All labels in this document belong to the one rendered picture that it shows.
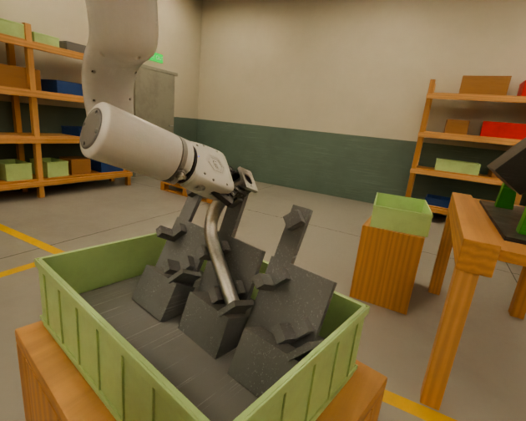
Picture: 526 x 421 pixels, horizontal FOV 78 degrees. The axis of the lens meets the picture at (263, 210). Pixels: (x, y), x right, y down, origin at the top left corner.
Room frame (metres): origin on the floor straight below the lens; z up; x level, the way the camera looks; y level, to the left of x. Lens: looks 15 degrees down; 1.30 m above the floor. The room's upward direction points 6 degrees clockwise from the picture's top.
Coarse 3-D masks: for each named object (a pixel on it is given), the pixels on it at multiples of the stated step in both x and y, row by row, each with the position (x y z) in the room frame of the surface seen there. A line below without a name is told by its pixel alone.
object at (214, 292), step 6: (204, 246) 0.67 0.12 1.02; (222, 246) 0.68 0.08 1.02; (228, 246) 0.69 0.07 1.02; (198, 252) 0.66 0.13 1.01; (204, 252) 0.66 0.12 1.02; (204, 258) 0.66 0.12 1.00; (234, 282) 0.62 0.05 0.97; (240, 282) 0.62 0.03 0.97; (216, 288) 0.60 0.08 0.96; (240, 288) 0.61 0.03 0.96; (210, 294) 0.60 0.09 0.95; (216, 294) 0.59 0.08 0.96; (240, 294) 0.61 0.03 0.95; (216, 300) 0.58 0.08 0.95; (222, 300) 0.59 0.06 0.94
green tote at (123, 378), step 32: (64, 256) 0.69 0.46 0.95; (96, 256) 0.75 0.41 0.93; (128, 256) 0.82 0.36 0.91; (64, 288) 0.55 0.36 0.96; (96, 288) 0.75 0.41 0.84; (64, 320) 0.56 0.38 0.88; (96, 320) 0.46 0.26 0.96; (352, 320) 0.54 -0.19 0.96; (64, 352) 0.57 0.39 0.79; (96, 352) 0.46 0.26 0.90; (128, 352) 0.40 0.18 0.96; (320, 352) 0.44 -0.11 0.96; (352, 352) 0.56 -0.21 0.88; (96, 384) 0.48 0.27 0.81; (128, 384) 0.40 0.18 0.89; (160, 384) 0.34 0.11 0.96; (288, 384) 0.37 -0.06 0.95; (320, 384) 0.46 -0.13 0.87; (128, 416) 0.40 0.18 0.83; (160, 416) 0.35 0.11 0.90; (192, 416) 0.30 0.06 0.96; (256, 416) 0.32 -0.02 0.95; (288, 416) 0.39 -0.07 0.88
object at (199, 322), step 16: (240, 208) 0.72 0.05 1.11; (224, 224) 0.73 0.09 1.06; (224, 240) 0.71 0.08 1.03; (240, 256) 0.66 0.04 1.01; (256, 256) 0.64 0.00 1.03; (208, 272) 0.70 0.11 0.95; (240, 272) 0.64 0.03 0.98; (256, 272) 0.62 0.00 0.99; (208, 288) 0.68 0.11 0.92; (192, 304) 0.62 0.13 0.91; (208, 304) 0.59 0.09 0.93; (224, 304) 0.62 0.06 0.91; (192, 320) 0.60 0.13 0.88; (208, 320) 0.58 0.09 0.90; (224, 320) 0.55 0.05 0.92; (240, 320) 0.58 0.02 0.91; (192, 336) 0.58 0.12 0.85; (208, 336) 0.56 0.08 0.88; (224, 336) 0.54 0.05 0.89; (240, 336) 0.58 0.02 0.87; (208, 352) 0.55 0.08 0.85; (224, 352) 0.55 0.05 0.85
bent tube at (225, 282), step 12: (240, 168) 0.69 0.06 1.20; (240, 180) 0.68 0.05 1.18; (252, 180) 0.70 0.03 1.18; (216, 204) 0.70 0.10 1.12; (216, 216) 0.70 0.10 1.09; (204, 228) 0.69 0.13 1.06; (216, 228) 0.69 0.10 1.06; (216, 240) 0.67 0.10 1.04; (216, 252) 0.65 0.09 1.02; (216, 264) 0.63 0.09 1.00; (216, 276) 0.62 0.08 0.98; (228, 276) 0.61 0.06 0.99; (228, 288) 0.59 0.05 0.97; (228, 300) 0.57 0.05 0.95
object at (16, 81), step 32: (0, 32) 4.10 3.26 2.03; (32, 32) 4.43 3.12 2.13; (0, 64) 4.10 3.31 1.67; (32, 64) 4.34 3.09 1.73; (32, 96) 4.27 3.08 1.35; (64, 96) 4.65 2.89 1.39; (32, 128) 4.32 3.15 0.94; (64, 128) 5.01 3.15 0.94; (0, 160) 4.31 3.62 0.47; (32, 160) 4.60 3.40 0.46; (64, 160) 4.76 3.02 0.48; (96, 160) 5.56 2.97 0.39
